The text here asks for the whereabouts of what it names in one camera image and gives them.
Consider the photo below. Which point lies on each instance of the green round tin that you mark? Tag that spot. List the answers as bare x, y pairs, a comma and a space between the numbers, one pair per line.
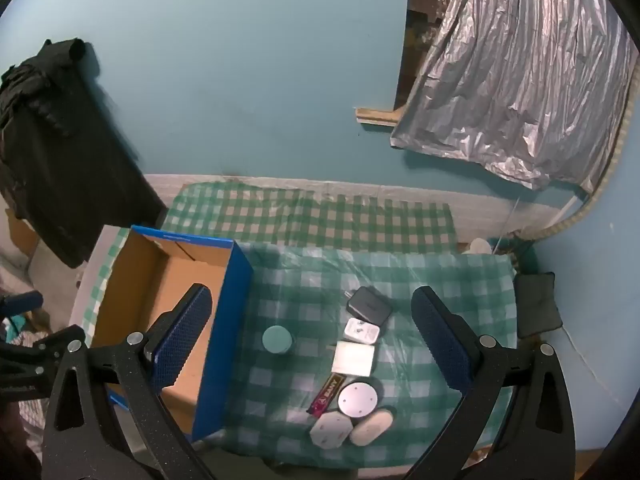
277, 339

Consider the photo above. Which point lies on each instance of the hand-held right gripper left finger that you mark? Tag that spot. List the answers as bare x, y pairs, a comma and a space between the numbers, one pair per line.
182, 340

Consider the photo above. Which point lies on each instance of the white angular plug adapter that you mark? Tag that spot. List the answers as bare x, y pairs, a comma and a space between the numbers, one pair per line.
330, 430

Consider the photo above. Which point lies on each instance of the green checked tablecloth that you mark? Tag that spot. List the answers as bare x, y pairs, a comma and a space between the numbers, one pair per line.
300, 300

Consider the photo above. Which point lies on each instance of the wooden strip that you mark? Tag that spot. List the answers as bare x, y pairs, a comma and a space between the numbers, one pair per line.
375, 116

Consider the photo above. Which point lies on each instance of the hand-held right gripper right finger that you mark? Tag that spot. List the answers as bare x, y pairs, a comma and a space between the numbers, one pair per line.
440, 340

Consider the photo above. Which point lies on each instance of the small white labelled charger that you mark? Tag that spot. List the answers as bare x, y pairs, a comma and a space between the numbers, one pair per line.
361, 331

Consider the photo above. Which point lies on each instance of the pink and gold bar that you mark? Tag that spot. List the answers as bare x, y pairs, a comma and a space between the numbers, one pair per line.
325, 396

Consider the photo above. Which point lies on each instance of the blue cardboard box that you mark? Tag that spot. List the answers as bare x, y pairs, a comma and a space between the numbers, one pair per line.
150, 285

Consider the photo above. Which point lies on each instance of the white round object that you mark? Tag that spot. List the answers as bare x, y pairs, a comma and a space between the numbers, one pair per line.
477, 246

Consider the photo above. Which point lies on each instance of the black hanging cloth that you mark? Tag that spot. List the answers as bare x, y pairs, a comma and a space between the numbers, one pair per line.
60, 160

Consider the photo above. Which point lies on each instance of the dark cushion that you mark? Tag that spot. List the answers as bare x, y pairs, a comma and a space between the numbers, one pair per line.
537, 305

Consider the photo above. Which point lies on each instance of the white oval case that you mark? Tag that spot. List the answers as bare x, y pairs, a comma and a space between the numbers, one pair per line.
370, 428

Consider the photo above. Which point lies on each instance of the dark mesh window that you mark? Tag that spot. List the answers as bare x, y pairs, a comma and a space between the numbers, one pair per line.
420, 35

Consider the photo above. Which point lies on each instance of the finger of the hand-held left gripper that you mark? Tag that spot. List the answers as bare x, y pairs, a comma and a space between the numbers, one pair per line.
22, 303
30, 357

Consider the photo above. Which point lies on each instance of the white square charger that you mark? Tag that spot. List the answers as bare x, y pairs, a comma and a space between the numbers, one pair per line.
352, 358

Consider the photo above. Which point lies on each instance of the small-checked green cloth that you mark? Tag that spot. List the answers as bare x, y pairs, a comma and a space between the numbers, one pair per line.
300, 215

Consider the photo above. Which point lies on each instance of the silver foil curtain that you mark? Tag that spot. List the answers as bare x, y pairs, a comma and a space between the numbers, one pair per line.
525, 85

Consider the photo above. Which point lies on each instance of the round black fan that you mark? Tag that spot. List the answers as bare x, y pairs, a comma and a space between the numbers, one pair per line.
356, 400

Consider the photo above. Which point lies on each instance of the black charger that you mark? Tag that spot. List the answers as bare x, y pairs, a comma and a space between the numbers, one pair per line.
369, 306

